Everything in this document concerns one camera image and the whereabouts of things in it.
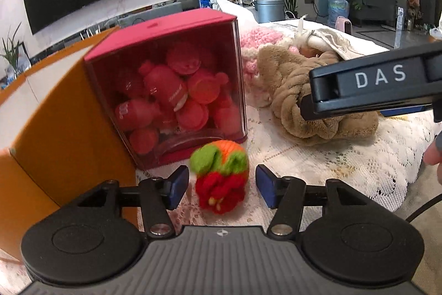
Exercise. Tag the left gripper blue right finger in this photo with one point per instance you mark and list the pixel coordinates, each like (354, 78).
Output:
(288, 196)

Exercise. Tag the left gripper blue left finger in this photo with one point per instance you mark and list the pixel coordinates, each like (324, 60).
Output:
(155, 196)

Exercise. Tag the red green knitted strawberry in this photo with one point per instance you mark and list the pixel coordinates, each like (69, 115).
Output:
(222, 172)

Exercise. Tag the cream fabric bag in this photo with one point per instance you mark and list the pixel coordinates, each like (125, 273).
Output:
(346, 46)

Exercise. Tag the brown plush towel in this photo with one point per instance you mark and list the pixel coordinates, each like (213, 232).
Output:
(294, 99)

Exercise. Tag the person right hand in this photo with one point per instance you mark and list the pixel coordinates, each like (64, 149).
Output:
(433, 155)

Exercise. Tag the small pink heater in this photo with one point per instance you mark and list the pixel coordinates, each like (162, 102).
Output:
(344, 25)

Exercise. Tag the white lace tablecloth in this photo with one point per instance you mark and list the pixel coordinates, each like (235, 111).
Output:
(380, 167)

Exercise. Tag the large water jug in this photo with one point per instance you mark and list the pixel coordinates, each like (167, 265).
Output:
(335, 9)

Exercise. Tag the pink white crochet hat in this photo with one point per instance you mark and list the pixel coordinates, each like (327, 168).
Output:
(251, 42)

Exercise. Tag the orange white cardboard box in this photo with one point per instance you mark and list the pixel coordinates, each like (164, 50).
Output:
(56, 143)

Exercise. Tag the red transparent toy box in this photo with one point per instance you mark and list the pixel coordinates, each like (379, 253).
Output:
(172, 84)

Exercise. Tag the blue metal trash can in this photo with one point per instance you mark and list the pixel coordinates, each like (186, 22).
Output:
(270, 10)

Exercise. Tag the green plant in glass vase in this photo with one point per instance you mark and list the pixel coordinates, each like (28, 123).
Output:
(14, 52)

